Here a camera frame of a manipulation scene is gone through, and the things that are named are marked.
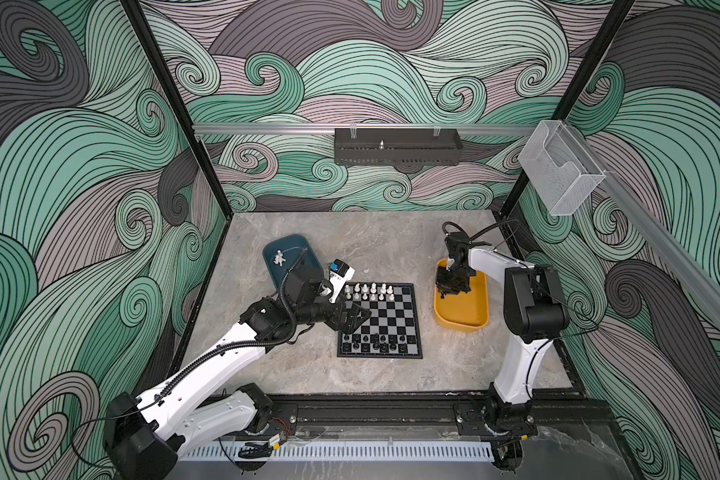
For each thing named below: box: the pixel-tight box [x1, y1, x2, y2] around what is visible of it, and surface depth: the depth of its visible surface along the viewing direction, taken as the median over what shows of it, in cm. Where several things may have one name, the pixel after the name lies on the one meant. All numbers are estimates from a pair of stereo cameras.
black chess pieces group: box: [342, 332, 416, 353], surface depth 85 cm
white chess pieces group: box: [344, 282, 395, 301], surface depth 97 cm
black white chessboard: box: [337, 282, 423, 359], surface depth 89 cm
